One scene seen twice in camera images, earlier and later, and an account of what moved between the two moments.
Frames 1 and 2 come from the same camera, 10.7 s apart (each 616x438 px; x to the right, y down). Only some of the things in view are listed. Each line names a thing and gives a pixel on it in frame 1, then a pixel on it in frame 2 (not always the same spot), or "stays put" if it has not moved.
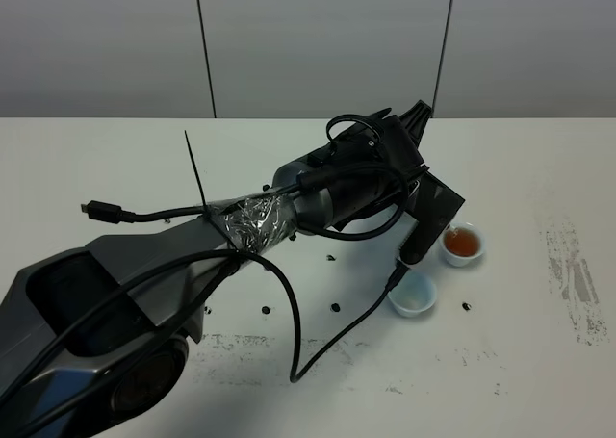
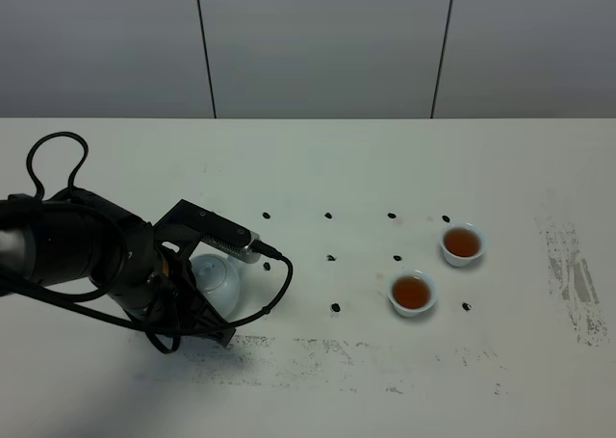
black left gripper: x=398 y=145 to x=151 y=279
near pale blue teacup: x=413 y=293 stays put
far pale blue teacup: x=461 y=244 stays put
